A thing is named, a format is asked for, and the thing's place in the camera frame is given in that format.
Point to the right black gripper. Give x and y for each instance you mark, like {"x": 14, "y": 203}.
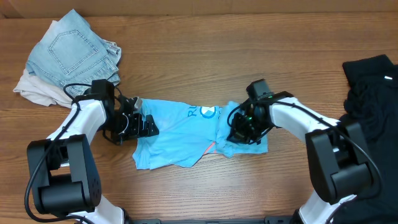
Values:
{"x": 239, "y": 131}

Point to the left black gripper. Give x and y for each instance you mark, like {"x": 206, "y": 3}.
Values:
{"x": 138, "y": 125}

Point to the light blue printed t-shirt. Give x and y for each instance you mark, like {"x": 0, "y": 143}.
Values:
{"x": 186, "y": 134}

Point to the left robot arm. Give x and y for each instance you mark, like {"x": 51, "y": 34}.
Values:
{"x": 64, "y": 182}

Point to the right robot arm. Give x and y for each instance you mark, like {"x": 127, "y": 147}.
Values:
{"x": 338, "y": 158}

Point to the folded light denim jeans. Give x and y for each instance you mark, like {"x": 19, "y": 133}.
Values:
{"x": 70, "y": 52}

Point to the folded white cloth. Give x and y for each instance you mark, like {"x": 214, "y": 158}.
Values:
{"x": 37, "y": 91}

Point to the black garment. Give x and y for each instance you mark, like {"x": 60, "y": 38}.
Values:
{"x": 372, "y": 101}

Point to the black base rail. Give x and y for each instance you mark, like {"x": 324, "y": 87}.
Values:
{"x": 211, "y": 221}

